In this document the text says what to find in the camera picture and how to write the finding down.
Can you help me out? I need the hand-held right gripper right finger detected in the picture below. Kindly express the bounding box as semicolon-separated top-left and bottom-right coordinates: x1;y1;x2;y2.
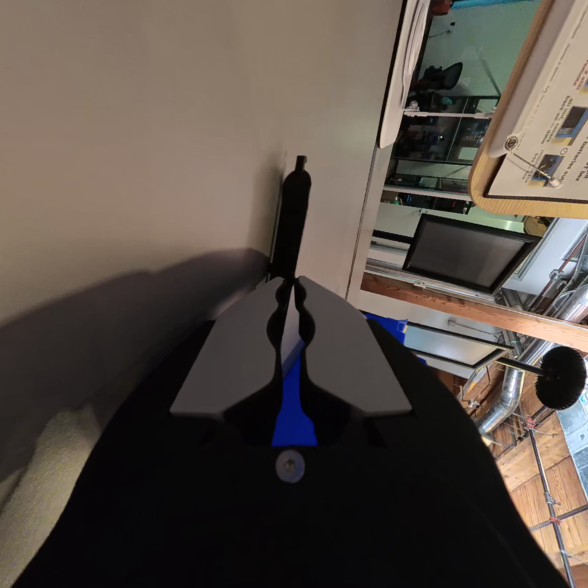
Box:
293;275;413;421

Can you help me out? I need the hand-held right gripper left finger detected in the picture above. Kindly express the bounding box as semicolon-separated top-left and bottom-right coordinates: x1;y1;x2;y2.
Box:
169;276;293;420

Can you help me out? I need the blue plastic bin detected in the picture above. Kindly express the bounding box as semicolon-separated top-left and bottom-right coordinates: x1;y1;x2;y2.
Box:
271;314;409;447

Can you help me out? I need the black remote battery cover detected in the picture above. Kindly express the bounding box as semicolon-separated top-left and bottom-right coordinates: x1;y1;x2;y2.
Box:
269;155;313;283

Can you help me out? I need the black monitor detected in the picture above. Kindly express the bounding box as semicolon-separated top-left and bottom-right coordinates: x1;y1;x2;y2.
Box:
402;213;543;301

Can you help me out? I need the black mesh office chair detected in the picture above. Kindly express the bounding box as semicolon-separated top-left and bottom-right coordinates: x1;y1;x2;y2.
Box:
413;62;464;108

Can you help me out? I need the white curved panel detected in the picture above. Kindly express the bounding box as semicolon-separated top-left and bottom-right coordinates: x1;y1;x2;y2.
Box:
379;0;432;148

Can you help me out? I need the instruction poster board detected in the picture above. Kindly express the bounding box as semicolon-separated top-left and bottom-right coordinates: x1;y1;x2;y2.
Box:
469;0;588;219

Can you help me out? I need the thin silver air duct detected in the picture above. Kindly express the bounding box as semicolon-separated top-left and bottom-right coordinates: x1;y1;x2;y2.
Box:
478;282;588;435

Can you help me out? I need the large silver air duct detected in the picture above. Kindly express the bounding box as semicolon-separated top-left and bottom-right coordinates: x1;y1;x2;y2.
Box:
557;406;588;476

